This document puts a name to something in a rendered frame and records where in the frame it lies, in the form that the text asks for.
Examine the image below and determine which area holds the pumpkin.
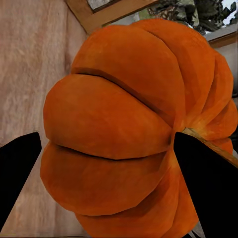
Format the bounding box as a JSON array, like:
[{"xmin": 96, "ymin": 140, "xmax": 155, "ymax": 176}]
[{"xmin": 40, "ymin": 18, "xmax": 238, "ymax": 238}]

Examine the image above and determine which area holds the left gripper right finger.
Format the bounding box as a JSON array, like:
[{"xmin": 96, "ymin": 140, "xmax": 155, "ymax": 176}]
[{"xmin": 174, "ymin": 132, "xmax": 238, "ymax": 238}]

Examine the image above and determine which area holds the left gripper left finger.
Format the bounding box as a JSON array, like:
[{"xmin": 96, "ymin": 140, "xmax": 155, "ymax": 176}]
[{"xmin": 0, "ymin": 132, "xmax": 42, "ymax": 232}]

